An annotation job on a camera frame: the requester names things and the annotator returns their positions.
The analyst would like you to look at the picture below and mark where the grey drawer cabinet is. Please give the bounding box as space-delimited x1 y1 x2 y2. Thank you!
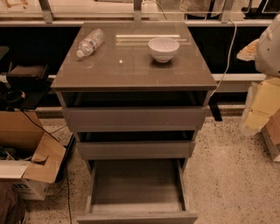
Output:
50 20 219 173

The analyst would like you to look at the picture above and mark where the open cardboard box left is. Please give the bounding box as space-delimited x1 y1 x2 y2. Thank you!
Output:
0 111 66 200

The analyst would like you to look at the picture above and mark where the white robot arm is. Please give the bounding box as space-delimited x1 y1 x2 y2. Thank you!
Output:
237 15 280 136

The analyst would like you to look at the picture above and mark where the grey middle drawer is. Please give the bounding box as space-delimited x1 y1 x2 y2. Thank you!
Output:
77 130 195 160

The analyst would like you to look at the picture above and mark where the grey top drawer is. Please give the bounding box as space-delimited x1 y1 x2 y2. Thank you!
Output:
59 91 208 133

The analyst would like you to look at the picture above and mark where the grey bottom drawer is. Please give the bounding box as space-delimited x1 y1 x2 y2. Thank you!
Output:
77 159 198 224

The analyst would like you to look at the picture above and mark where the white ceramic bowl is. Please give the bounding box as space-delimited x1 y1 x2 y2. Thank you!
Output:
148 37 179 63

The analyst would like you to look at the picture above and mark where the clear plastic water bottle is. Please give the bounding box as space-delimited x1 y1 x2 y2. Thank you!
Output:
76 29 105 58

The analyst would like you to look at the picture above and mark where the black cable on floor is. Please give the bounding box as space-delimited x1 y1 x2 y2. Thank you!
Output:
19 108 74 224

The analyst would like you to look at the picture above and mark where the black round device left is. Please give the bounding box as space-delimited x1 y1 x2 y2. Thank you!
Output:
0 81 26 111

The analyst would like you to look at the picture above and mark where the cardboard box right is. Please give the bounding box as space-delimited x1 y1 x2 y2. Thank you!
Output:
262 109 280 162

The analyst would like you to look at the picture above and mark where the grey drawer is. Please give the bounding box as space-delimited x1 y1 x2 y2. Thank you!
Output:
59 91 208 133
77 159 198 224
77 130 195 160

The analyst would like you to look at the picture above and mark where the dark tray on left shelf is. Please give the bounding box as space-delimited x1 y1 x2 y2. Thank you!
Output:
6 63 49 87

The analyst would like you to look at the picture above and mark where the white hanging cable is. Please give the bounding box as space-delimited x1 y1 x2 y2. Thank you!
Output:
209 19 238 99

